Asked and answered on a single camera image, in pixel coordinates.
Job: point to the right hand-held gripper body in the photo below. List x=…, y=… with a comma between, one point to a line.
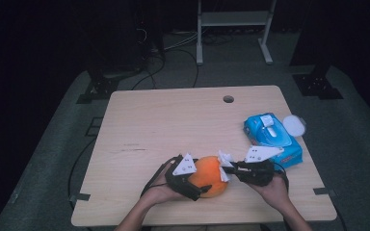
x=258, y=171

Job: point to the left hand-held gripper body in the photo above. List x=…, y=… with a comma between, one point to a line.
x=181, y=174

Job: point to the orange plush fruit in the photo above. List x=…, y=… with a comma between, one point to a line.
x=207, y=176

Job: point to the white wet wipe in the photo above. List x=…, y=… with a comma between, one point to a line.
x=224, y=160

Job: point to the blue wet wipes pack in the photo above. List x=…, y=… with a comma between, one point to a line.
x=271, y=131

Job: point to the person's right hand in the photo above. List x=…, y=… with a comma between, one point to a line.
x=273, y=192

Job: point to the person's left hand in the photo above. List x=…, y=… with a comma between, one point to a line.
x=159, y=192

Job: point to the grey tape strip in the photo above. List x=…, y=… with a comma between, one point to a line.
x=323, y=191
x=81, y=196

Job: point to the black stand base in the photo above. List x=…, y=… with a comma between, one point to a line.
x=102, y=86
x=316, y=85

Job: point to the white metal stand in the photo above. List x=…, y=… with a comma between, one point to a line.
x=234, y=18

